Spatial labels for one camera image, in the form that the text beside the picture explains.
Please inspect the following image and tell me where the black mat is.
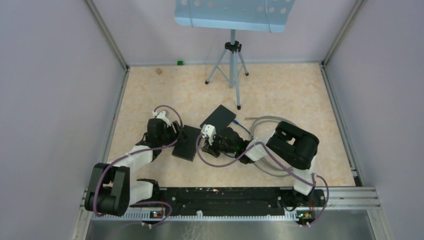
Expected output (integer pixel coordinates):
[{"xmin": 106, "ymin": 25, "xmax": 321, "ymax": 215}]
[{"xmin": 172, "ymin": 125, "xmax": 201, "ymax": 162}]

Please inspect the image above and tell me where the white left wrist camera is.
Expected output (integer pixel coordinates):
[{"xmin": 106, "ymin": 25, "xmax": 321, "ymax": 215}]
[{"xmin": 152, "ymin": 110, "xmax": 171, "ymax": 127}]

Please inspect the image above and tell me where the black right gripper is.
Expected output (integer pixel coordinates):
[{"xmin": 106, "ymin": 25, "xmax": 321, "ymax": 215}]
[{"xmin": 202, "ymin": 133, "xmax": 237, "ymax": 159}]

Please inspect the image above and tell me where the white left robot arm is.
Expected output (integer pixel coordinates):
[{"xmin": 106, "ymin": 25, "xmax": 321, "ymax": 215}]
[{"xmin": 84, "ymin": 117, "xmax": 185, "ymax": 217}]

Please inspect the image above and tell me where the grey cable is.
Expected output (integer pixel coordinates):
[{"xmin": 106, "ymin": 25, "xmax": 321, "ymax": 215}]
[{"xmin": 244, "ymin": 115, "xmax": 299, "ymax": 178}]

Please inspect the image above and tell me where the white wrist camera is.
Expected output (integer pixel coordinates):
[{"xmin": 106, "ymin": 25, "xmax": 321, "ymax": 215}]
[
  {"xmin": 152, "ymin": 110, "xmax": 171, "ymax": 127},
  {"xmin": 201, "ymin": 124, "xmax": 217, "ymax": 145}
]

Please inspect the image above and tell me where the small wooden cube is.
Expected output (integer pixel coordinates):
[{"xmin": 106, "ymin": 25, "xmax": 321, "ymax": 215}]
[{"xmin": 155, "ymin": 68, "xmax": 163, "ymax": 75}]

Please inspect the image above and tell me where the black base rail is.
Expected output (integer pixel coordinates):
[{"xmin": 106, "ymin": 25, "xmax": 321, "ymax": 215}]
[{"xmin": 129, "ymin": 186, "xmax": 327, "ymax": 218}]

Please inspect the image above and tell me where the blue ethernet cable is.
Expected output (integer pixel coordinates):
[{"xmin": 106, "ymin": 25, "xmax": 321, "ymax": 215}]
[{"xmin": 221, "ymin": 119, "xmax": 253, "ymax": 159}]

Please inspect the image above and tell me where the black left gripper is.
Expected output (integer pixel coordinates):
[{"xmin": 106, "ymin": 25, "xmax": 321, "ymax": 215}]
[{"xmin": 158, "ymin": 120, "xmax": 190, "ymax": 148}]

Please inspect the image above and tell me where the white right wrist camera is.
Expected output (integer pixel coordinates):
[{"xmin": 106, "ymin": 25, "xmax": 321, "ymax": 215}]
[{"xmin": 201, "ymin": 124, "xmax": 217, "ymax": 145}]

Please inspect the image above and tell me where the black network switch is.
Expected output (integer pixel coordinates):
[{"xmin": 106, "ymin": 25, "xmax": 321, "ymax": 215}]
[{"xmin": 200, "ymin": 104, "xmax": 237, "ymax": 134}]

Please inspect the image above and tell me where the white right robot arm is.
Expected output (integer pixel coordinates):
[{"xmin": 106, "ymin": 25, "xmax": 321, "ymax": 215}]
[{"xmin": 196, "ymin": 121, "xmax": 320, "ymax": 206}]

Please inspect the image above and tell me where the light blue tripod stand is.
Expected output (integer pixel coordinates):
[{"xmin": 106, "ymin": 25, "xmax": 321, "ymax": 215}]
[{"xmin": 174, "ymin": 0, "xmax": 295, "ymax": 110}]

